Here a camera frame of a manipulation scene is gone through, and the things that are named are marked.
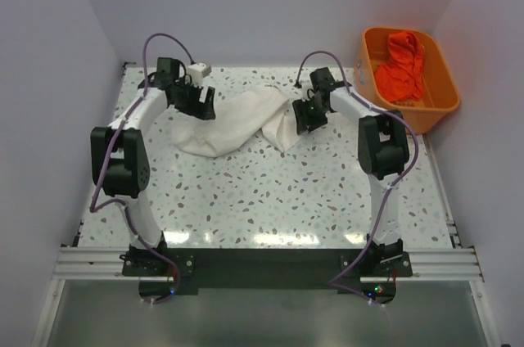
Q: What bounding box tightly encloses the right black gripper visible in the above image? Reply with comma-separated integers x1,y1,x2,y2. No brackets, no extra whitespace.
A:
292,97,329,135

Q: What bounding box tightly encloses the orange t shirt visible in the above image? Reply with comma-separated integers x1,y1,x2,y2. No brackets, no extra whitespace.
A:
374,31,425,103

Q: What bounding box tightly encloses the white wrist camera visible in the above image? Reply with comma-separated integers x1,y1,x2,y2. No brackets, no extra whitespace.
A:
187,62,212,88
295,80,314,100

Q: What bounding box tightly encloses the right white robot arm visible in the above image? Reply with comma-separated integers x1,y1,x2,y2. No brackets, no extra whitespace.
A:
292,67,409,276

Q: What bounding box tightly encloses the aluminium frame rail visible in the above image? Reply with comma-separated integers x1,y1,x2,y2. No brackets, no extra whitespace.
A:
51,215,486,282

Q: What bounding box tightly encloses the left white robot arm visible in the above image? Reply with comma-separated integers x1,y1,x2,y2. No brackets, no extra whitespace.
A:
88,57,215,275

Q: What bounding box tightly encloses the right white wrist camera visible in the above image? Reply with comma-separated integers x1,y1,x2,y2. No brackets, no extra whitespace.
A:
295,80,314,100

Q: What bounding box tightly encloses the orange plastic basket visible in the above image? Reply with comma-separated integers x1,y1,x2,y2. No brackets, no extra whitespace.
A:
354,27,461,134

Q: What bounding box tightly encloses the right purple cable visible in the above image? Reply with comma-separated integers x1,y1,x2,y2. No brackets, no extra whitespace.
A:
294,50,422,303

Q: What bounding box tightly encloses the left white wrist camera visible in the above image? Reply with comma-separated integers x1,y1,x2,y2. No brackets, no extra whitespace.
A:
187,62,212,88

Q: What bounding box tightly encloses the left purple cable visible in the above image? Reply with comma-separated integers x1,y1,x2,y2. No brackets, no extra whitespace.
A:
88,32,197,307

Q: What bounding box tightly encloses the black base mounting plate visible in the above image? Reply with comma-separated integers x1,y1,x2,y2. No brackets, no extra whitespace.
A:
121,247,413,297

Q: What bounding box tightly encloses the purple cable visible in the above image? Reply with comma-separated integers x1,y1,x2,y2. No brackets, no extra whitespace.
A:
294,50,422,303
88,32,197,307

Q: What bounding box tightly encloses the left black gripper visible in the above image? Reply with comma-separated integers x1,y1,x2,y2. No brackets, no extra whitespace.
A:
173,78,215,120

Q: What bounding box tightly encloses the white coca-cola t shirt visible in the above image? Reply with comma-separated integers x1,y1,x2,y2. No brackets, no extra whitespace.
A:
171,85,302,158

